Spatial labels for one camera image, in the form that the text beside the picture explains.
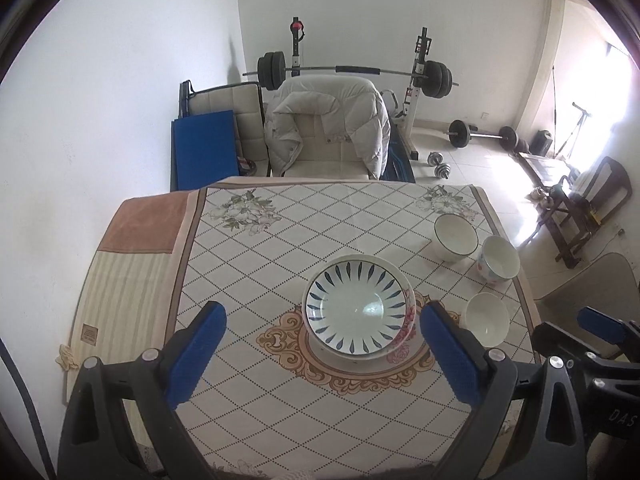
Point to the white bowl dark rim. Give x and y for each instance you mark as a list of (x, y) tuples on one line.
[(454, 238)]

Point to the checked floral tablecloth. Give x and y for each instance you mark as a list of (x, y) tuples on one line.
[(270, 400)]

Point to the small black speaker box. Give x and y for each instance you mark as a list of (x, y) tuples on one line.
[(541, 143)]

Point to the dark wooden chair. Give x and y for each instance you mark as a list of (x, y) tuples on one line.
[(574, 217)]

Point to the blue leaf pattern plate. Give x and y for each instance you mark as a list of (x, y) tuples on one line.
[(355, 309)]

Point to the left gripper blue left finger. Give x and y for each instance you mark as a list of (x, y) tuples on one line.
[(187, 354)]

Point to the blue folded mat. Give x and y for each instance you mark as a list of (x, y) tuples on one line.
[(203, 150)]

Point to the white puffer jacket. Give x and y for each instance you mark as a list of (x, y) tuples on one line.
[(325, 120)]

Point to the white floral rim plate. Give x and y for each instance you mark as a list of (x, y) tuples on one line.
[(400, 329)]

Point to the blue black weight bench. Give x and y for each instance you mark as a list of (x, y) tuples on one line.
[(398, 167)]

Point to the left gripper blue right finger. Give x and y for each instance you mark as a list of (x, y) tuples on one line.
[(459, 355)]

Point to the plain white bowl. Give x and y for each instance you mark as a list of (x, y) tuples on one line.
[(487, 318)]

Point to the folded cream padded chair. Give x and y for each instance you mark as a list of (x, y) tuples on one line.
[(244, 100)]

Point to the barbell on rack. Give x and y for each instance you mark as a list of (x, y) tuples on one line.
[(435, 81)]

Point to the floor barbell black plates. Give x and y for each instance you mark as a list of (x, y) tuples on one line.
[(460, 134)]

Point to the white bowl coloured dots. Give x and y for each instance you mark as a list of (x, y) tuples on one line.
[(498, 261)]

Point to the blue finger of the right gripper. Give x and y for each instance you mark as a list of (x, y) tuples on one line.
[(610, 330)]

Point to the chrome dumbbell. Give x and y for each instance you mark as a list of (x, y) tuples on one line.
[(441, 169)]

